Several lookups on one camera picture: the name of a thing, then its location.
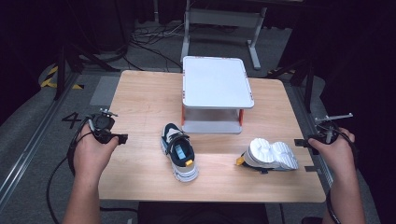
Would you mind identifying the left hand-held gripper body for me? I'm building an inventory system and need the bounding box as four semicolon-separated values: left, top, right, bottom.
88;107;120;145

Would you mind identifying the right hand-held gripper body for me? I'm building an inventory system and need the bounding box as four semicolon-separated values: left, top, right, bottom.
313;112;355;145

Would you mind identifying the person's right hand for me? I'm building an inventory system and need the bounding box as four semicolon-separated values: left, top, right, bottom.
307;127;357;183

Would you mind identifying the person's left hand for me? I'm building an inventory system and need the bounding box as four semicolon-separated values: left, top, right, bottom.
72;124;120;185

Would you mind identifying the navy and white sneaker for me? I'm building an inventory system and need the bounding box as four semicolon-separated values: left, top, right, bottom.
160;122;200;183
234;137;300;175

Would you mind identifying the black metal stand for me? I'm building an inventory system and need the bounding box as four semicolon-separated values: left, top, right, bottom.
53;43;120;102
266;57;316;115

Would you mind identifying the white two-tier shoe rack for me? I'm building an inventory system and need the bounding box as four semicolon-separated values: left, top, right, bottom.
180;55;255;135

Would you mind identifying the grey metal floor rail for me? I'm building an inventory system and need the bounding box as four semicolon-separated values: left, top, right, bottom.
0;73;80;203
290;83;334;194

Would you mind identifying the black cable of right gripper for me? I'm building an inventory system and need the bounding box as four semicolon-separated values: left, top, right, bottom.
324;122;360;224

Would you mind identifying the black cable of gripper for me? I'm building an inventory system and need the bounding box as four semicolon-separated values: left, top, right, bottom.
324;122;360;224
46;116;94;224

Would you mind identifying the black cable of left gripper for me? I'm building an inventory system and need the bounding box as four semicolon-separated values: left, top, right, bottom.
46;116;94;224

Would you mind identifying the bundle of black floor cables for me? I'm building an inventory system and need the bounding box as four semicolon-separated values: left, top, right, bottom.
122;21;188;73

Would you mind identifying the grey metal table frame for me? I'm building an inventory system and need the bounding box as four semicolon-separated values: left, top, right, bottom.
179;0;269;71

